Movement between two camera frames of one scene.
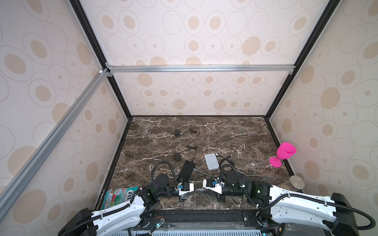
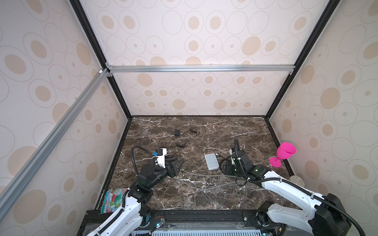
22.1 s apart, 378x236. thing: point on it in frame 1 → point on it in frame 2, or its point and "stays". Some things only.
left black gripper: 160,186 → 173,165
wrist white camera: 184,188 → 161,153
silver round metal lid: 297,182 stays
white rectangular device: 212,161 stays
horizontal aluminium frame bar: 153,69 stays
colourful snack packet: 114,196 stays
